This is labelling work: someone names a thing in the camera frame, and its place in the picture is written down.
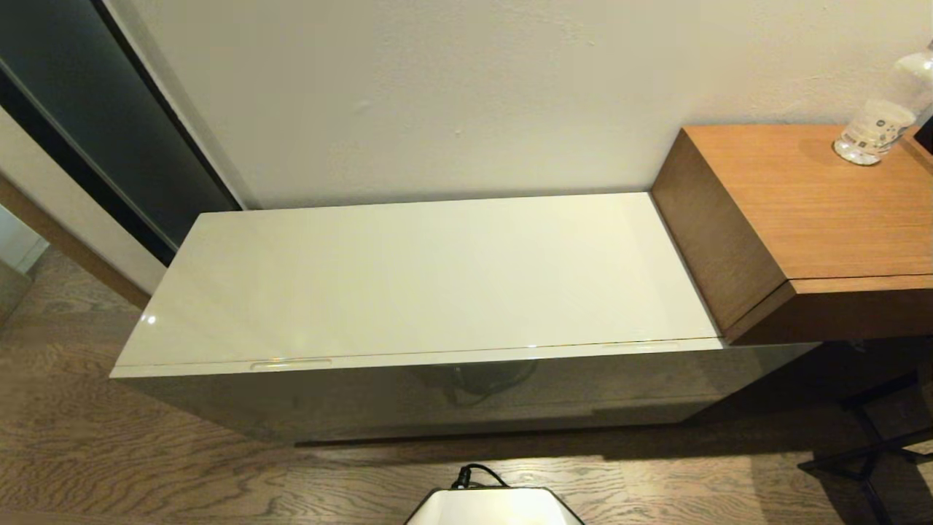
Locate dark glass door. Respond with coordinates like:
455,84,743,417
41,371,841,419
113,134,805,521
0,0,243,267

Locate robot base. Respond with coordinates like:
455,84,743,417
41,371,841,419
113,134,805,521
403,487,586,525

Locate black cable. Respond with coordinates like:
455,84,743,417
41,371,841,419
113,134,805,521
450,463,510,490

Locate white glossy cabinet drawer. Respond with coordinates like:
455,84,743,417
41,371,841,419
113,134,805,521
113,343,821,444

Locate clear plastic water bottle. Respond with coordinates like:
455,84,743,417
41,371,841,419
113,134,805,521
832,42,933,167

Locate brown wooden desk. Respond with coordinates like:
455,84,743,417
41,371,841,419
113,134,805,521
650,124,933,346

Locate black chair base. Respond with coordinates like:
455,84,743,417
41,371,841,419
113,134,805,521
797,370,933,525

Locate white glossy cabinet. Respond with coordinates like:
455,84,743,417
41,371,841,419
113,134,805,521
109,192,730,378

